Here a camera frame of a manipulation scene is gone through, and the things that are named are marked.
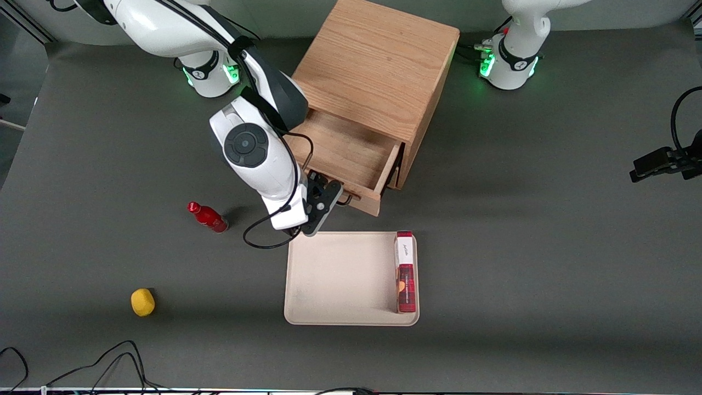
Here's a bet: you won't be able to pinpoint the black floor cable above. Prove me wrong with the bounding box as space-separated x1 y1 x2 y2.
87 352 150 393
45 340 172 393
0 346 30 393

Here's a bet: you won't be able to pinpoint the red bottle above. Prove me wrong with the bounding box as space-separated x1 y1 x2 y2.
187 201 230 234

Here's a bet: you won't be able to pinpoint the aluminium frame rail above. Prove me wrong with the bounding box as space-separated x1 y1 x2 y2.
0 0 56 44

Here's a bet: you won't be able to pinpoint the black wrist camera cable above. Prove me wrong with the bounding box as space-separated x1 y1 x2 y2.
159 0 315 250

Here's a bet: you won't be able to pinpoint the black left arm base cables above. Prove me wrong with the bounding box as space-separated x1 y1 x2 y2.
455 16 514 64

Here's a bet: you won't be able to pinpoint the yellow lemon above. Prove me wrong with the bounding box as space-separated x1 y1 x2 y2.
131 288 156 318

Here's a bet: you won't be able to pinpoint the beige plastic tray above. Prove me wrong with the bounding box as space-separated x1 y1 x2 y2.
284 231 421 327

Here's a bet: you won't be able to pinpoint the red and white carton box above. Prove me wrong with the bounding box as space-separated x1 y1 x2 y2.
394 230 418 314

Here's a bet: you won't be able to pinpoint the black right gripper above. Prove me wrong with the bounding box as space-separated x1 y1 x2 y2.
303 171 344 238

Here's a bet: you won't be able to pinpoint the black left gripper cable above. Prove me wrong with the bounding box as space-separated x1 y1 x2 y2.
670 86 702 153

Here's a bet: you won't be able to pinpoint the wooden drawer cabinet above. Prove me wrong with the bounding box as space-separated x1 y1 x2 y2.
292 0 461 191

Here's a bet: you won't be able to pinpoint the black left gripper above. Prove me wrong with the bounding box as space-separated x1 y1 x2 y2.
629 128 702 183

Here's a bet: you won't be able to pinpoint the black right arm base cable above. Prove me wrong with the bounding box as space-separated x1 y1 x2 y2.
224 18 263 42

